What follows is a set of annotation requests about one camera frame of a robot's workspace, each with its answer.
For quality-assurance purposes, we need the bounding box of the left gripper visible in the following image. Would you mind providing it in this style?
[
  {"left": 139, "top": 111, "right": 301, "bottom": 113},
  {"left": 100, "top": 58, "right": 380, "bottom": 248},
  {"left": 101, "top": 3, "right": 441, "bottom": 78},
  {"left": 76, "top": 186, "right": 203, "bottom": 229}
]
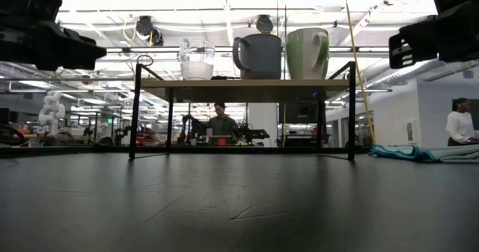
[{"left": 0, "top": 0, "right": 108, "bottom": 72}]

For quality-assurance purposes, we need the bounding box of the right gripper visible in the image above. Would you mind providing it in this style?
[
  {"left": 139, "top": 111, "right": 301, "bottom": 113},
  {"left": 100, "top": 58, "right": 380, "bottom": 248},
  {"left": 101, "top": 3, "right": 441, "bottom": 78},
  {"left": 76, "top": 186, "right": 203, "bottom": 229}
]
[{"left": 388, "top": 0, "right": 479, "bottom": 70}]

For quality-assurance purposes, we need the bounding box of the clear glass cup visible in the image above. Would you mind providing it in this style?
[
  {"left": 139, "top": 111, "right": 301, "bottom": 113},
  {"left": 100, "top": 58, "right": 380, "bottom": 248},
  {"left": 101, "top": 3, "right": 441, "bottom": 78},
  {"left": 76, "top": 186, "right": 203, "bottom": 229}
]
[{"left": 178, "top": 38, "right": 216, "bottom": 82}]

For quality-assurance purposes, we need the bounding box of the green ribbed mug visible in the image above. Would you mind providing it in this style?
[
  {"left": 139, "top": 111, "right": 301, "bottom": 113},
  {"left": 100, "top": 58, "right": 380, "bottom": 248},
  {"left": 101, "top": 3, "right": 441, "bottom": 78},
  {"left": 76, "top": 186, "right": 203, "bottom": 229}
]
[{"left": 285, "top": 27, "right": 331, "bottom": 81}]

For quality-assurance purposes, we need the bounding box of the grey-blue ceramic mug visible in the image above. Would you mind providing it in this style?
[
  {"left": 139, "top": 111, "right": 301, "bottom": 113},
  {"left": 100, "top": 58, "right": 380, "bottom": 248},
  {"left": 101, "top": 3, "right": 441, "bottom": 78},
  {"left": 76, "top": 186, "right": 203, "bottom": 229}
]
[{"left": 232, "top": 33, "right": 283, "bottom": 81}]

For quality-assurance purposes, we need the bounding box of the wooden shelf with black legs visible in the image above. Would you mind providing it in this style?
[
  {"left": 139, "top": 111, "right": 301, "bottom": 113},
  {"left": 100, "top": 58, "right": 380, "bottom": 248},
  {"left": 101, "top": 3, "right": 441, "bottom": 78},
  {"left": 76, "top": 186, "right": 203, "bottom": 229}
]
[{"left": 128, "top": 61, "right": 356, "bottom": 162}]

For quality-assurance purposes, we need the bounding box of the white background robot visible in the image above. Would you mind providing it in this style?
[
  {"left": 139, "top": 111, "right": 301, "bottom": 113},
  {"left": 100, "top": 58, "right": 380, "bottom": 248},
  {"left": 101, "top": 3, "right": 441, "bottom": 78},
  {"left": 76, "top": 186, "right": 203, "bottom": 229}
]
[{"left": 38, "top": 90, "right": 67, "bottom": 137}]

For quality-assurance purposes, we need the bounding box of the person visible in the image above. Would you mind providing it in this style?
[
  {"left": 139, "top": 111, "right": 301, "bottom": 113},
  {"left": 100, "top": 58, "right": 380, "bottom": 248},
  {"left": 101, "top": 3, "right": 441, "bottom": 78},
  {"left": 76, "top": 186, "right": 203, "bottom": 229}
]
[
  {"left": 204, "top": 102, "right": 240, "bottom": 147},
  {"left": 445, "top": 97, "right": 478, "bottom": 147}
]

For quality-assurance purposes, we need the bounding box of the folded blue cloth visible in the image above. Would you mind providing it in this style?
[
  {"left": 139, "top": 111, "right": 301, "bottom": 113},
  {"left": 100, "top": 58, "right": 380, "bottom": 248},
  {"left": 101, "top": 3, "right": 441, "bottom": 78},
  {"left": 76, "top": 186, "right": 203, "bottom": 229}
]
[{"left": 368, "top": 143, "right": 479, "bottom": 165}]

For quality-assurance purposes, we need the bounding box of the yellow cable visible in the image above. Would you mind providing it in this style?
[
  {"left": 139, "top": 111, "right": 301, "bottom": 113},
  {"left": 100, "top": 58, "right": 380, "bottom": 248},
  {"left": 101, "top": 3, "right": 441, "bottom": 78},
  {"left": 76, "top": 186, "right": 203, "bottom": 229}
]
[{"left": 342, "top": 0, "right": 377, "bottom": 145}]

